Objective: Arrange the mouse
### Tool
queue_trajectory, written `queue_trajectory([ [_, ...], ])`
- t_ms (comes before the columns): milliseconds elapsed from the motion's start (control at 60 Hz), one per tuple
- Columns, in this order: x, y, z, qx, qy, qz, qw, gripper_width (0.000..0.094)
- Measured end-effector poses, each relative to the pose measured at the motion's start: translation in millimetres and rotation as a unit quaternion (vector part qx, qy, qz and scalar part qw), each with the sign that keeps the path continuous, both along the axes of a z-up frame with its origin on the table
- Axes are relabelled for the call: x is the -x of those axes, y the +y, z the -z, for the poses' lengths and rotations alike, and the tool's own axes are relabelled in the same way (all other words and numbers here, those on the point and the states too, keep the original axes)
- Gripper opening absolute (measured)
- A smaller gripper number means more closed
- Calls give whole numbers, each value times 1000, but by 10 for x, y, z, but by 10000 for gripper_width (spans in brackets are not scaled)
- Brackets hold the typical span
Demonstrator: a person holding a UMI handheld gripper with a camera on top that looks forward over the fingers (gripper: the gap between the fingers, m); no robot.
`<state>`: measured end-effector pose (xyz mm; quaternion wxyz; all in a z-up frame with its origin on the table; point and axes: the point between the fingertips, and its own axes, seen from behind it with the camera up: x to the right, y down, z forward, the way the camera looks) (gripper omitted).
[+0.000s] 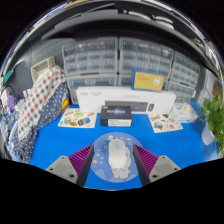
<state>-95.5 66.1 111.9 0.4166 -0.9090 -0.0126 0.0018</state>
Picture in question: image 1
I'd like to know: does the white keyboard box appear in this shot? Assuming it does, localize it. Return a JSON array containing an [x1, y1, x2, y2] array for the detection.
[[75, 86, 177, 115]]

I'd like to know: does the white computer mouse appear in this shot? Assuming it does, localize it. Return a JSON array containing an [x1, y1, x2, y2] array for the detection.
[[107, 138, 128, 169]]

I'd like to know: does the round blue cartoon mouse pad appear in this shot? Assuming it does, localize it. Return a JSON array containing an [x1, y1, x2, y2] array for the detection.
[[90, 132, 143, 184]]

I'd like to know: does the small yellow object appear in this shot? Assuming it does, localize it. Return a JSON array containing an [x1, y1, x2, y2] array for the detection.
[[60, 98, 70, 111]]

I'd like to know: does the grey pegboard panel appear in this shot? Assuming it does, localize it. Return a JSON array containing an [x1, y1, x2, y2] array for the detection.
[[9, 38, 68, 98]]

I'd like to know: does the cartoon sticker sheet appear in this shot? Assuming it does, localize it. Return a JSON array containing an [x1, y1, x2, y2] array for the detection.
[[147, 113, 184, 134]]

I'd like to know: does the grey tall drawer cabinet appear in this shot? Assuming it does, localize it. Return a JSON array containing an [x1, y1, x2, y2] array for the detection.
[[166, 50, 202, 104]]

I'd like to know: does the green potted plant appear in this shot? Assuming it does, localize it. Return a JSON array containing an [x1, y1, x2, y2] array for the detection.
[[196, 94, 224, 156]]

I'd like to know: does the teal tool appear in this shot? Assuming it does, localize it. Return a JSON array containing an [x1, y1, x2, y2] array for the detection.
[[3, 69, 14, 84]]

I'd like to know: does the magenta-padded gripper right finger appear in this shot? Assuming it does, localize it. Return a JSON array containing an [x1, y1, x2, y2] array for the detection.
[[132, 144, 181, 187]]

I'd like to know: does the navy polka dot cloth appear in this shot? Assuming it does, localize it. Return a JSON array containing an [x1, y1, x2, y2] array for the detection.
[[13, 83, 70, 164]]

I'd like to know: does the white woven basket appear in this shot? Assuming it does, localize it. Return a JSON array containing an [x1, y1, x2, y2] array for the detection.
[[30, 55, 57, 83]]

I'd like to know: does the yellow and blue box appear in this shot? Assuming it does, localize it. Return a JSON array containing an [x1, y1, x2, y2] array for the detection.
[[132, 69, 165, 93]]

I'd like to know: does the small black box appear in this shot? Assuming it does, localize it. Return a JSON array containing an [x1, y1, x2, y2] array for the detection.
[[99, 105, 133, 128]]

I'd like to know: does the grey overhead shelf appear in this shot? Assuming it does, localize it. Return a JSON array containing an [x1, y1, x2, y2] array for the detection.
[[41, 8, 218, 68]]

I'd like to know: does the food sticker sheet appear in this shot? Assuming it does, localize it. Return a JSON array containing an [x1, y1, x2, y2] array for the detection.
[[57, 107, 98, 129]]

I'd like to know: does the white tissue pack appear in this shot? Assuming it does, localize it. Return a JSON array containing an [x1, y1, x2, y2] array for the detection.
[[169, 102, 198, 124]]

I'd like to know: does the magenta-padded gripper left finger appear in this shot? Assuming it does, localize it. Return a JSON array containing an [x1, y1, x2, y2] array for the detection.
[[45, 144, 95, 187]]

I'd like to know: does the small purple object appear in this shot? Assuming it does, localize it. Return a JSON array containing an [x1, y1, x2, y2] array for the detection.
[[6, 94, 17, 113]]

